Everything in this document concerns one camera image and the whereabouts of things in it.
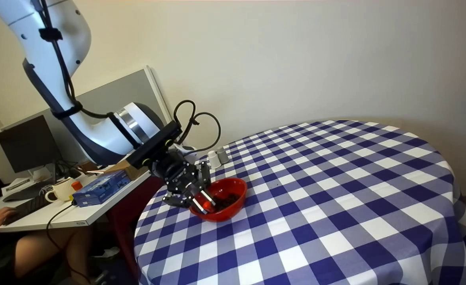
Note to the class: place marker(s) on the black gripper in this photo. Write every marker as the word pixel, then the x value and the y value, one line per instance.
pixel 178 171

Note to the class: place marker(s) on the dark coffee beans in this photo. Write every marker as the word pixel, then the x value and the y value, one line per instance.
pixel 227 198

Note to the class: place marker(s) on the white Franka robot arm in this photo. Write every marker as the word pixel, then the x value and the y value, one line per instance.
pixel 43 42

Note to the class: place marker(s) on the red plastic bowl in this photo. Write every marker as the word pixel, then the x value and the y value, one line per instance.
pixel 234 208

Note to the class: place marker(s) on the small white shaker bottle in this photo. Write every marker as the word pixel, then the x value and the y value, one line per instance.
pixel 213 159

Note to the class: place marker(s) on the small grey shaker bottle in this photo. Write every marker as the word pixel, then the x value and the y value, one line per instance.
pixel 224 157

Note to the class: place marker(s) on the brown cardboard box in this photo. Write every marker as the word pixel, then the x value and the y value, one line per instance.
pixel 127 171

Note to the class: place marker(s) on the blue box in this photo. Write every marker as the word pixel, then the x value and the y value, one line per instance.
pixel 100 189

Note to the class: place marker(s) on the grey partition panel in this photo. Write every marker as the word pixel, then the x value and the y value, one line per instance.
pixel 138 89

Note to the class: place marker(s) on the small orange object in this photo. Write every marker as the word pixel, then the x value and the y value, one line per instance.
pixel 77 186

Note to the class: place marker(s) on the white office desk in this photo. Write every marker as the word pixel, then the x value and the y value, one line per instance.
pixel 80 214

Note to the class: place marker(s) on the white mug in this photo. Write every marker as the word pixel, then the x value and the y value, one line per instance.
pixel 62 190

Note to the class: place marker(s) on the blue white checked tablecloth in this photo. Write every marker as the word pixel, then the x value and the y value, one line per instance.
pixel 349 211

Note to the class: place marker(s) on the bystander bare leg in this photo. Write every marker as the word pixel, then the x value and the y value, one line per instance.
pixel 48 247

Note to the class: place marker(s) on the white device under monitor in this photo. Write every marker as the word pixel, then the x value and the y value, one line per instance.
pixel 32 176

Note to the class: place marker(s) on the black keyboard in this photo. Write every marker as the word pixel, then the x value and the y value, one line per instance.
pixel 28 206

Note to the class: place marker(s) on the black computer monitor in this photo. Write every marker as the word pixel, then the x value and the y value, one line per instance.
pixel 28 145

